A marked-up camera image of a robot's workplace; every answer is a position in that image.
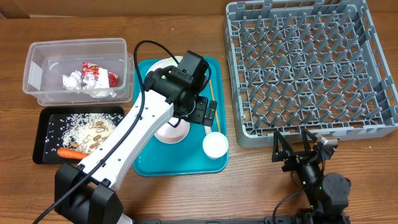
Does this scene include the white plastic cup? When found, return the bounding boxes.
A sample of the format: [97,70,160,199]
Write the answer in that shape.
[202,132,229,159]

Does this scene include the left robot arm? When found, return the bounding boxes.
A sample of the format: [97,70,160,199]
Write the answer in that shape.
[53,65,217,223]

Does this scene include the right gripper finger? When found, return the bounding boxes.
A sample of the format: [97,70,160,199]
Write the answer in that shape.
[301,128,318,153]
[272,130,294,162]

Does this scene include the white bowl on plate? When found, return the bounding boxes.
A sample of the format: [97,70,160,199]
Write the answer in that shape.
[164,56,183,67]

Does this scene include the wooden chopstick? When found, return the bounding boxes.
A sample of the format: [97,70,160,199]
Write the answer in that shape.
[208,79,222,134]

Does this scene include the white round plate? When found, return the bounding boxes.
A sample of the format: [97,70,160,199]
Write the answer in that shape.
[147,58,177,74]

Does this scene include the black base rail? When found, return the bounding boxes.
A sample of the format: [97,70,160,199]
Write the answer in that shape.
[133,215,351,224]

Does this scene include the rice and nuts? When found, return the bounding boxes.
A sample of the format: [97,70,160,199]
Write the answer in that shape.
[60,113,117,155]

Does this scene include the black plastic tray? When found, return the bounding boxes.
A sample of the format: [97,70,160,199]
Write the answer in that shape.
[32,106,124,164]

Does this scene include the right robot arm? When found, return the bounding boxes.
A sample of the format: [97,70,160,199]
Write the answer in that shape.
[264,128,351,223]

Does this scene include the clear plastic bin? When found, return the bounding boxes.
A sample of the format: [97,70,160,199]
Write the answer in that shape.
[22,38,134,106]

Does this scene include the orange carrot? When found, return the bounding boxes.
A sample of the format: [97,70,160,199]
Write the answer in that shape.
[57,148,88,160]

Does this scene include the white plastic fork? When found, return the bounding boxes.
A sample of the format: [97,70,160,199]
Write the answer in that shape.
[204,126,212,136]

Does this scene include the teal plastic tray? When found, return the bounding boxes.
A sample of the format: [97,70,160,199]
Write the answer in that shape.
[132,57,229,177]

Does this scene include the grey plastic dish rack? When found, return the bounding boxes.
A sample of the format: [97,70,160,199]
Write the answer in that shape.
[224,0,397,148]

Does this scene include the red ketchup packet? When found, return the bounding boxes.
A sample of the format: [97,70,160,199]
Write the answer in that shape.
[81,62,119,87]

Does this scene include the pink bowl with food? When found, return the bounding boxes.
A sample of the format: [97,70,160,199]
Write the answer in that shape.
[155,118,190,144]

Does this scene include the white napkin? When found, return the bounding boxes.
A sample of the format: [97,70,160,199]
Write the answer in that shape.
[62,68,117,98]

